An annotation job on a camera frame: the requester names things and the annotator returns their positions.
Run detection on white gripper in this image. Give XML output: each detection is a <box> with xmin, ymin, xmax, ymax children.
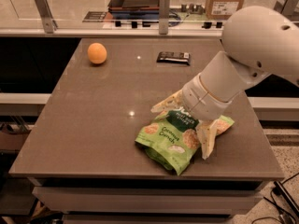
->
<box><xmin>150</xmin><ymin>74</ymin><xmax>232</xmax><ymax>160</ymax></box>

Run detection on green rice chip bag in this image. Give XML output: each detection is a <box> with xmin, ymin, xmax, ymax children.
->
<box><xmin>135</xmin><ymin>109</ymin><xmax>235</xmax><ymax>175</ymax></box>

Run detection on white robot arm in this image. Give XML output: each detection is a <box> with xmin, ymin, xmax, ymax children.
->
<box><xmin>151</xmin><ymin>7</ymin><xmax>299</xmax><ymax>159</ymax></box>

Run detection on black snack bar packet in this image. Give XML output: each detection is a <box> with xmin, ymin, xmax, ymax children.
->
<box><xmin>157</xmin><ymin>51</ymin><xmax>191</xmax><ymax>65</ymax></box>

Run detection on orange fruit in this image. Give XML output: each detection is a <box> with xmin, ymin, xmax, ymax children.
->
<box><xmin>87</xmin><ymin>43</ymin><xmax>107</xmax><ymax>64</ymax></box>

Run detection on cardboard box with label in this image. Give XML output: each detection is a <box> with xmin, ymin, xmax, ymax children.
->
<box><xmin>205</xmin><ymin>0</ymin><xmax>244</xmax><ymax>20</ymax></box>

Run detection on orange and black tray stack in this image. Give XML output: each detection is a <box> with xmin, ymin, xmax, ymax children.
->
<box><xmin>107</xmin><ymin>0</ymin><xmax>160</xmax><ymax>20</ymax></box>

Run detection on grey table drawer unit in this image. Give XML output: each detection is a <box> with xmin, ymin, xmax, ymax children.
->
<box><xmin>33</xmin><ymin>187</ymin><xmax>262</xmax><ymax>220</ymax></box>

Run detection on black floor cables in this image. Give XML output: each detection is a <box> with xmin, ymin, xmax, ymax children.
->
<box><xmin>251</xmin><ymin>171</ymin><xmax>299</xmax><ymax>224</ymax></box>

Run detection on centre metal bracket post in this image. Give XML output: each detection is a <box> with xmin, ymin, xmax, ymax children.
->
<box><xmin>159</xmin><ymin>0</ymin><xmax>170</xmax><ymax>35</ymax></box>

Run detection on metal bracket post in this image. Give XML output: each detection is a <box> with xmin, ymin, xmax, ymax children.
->
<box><xmin>159</xmin><ymin>0</ymin><xmax>170</xmax><ymax>35</ymax></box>
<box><xmin>274</xmin><ymin>0</ymin><xmax>299</xmax><ymax>17</ymax></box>
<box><xmin>35</xmin><ymin>0</ymin><xmax>57</xmax><ymax>34</ymax></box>

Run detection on right metal bracket post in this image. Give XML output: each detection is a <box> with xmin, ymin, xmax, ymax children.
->
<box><xmin>274</xmin><ymin>0</ymin><xmax>299</xmax><ymax>17</ymax></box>

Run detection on left metal bracket post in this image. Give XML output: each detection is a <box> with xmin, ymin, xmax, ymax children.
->
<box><xmin>35</xmin><ymin>0</ymin><xmax>57</xmax><ymax>34</ymax></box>

